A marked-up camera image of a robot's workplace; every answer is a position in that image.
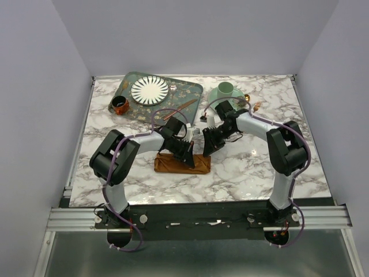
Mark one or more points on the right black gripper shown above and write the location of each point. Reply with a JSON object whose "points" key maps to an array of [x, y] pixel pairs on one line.
{"points": [[210, 144]]}

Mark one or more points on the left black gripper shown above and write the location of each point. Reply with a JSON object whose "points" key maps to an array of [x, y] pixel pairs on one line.
{"points": [[188, 149]]}

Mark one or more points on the orange-brown cloth napkin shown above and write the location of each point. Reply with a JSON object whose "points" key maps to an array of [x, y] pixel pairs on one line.
{"points": [[166, 163]]}

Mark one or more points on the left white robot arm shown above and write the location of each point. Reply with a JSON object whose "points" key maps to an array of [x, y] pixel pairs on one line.
{"points": [[114, 157]]}

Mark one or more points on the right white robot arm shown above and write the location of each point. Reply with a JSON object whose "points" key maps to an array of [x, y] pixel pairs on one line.
{"points": [[289, 153]]}

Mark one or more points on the copper table knife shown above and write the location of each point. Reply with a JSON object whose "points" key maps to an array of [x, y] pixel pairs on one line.
{"points": [[180, 108]]}

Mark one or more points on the mint green saucer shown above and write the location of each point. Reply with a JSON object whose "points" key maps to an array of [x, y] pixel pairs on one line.
{"points": [[215, 101]]}

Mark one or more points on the mint green cup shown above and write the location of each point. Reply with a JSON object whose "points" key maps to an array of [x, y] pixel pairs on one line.
{"points": [[225, 89]]}

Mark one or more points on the teal floral serving tray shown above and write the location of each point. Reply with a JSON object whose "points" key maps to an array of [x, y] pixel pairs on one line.
{"points": [[185, 92]]}

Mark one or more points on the copper fork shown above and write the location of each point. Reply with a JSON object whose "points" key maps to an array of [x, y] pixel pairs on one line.
{"points": [[257, 106]]}

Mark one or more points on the white black striped plate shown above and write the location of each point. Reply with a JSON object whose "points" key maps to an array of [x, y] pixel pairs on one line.
{"points": [[149, 90]]}

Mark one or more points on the copper black mug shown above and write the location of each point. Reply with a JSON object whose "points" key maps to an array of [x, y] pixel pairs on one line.
{"points": [[119, 105]]}

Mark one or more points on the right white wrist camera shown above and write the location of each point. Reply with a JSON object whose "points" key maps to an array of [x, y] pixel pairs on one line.
{"points": [[210, 122]]}

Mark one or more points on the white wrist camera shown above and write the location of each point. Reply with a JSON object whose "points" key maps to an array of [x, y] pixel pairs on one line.
{"points": [[190, 132], [210, 122]]}

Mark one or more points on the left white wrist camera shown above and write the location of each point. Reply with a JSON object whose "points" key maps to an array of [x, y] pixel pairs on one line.
{"points": [[190, 132]]}

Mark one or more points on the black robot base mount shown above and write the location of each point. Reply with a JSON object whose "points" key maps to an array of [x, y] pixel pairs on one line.
{"points": [[200, 221]]}

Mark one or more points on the aluminium frame rail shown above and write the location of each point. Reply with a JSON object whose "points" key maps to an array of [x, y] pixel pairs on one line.
{"points": [[83, 219]]}

